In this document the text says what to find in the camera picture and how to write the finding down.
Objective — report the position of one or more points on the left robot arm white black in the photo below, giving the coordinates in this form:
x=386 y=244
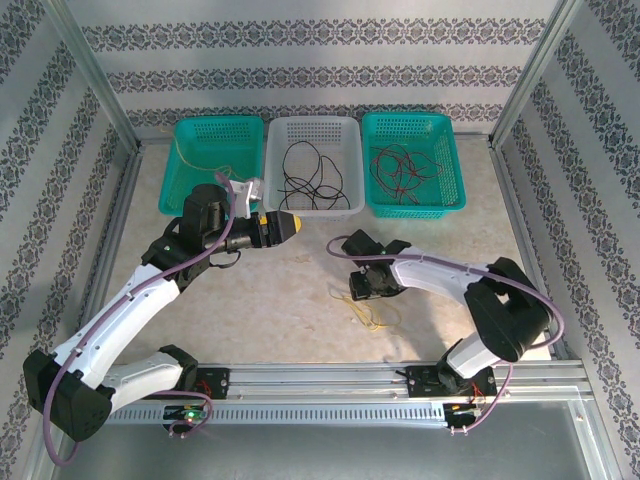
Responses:
x=125 y=305

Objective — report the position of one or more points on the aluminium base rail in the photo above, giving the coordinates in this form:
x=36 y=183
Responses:
x=320 y=380

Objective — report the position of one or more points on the small circuit board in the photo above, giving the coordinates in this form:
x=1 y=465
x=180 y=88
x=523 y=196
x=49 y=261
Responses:
x=187 y=413
x=462 y=409

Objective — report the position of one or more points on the teal plastic basket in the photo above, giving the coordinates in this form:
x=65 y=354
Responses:
x=415 y=130
x=210 y=145

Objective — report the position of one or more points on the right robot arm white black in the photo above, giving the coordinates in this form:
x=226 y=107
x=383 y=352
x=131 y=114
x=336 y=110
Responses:
x=430 y=272

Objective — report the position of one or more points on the white plastic basket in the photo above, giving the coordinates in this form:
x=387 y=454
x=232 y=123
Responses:
x=312 y=130

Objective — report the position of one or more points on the aluminium side rail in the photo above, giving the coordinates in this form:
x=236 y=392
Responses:
x=515 y=200
x=114 y=235

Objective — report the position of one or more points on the aluminium frame post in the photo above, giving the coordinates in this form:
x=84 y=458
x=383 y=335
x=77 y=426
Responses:
x=90 y=70
x=540 y=65

